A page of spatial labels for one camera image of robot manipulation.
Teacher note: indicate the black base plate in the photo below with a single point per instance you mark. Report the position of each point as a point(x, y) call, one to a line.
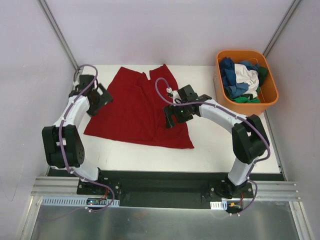
point(181, 190)

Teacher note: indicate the aluminium corner post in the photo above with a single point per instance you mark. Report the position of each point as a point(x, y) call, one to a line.
point(58, 32)
point(293, 7)

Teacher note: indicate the aluminium frame rail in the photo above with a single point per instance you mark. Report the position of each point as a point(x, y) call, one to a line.
point(286, 191)

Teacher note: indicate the blue t-shirt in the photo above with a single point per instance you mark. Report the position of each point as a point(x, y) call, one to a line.
point(228, 76)

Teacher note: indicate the red t-shirt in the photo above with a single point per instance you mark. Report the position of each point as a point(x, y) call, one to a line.
point(136, 113)

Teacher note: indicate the left aluminium corner post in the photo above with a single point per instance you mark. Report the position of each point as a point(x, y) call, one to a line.
point(58, 32)

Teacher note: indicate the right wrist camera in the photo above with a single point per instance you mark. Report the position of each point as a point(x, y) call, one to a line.
point(185, 94)

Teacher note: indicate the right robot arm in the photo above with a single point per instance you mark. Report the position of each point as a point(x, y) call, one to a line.
point(250, 143)

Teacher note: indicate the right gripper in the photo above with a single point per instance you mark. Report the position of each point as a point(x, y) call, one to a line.
point(169, 111)

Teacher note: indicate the white t-shirt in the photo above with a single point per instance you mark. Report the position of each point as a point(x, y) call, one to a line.
point(247, 79)

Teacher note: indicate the orange plastic basket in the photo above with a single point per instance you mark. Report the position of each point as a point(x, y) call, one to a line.
point(268, 94)

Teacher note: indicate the right aluminium corner post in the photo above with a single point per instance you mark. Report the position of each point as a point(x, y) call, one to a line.
point(293, 7)

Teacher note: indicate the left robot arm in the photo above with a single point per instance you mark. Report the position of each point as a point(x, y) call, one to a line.
point(62, 143)

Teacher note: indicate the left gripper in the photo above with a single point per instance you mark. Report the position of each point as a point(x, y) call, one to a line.
point(104, 95)

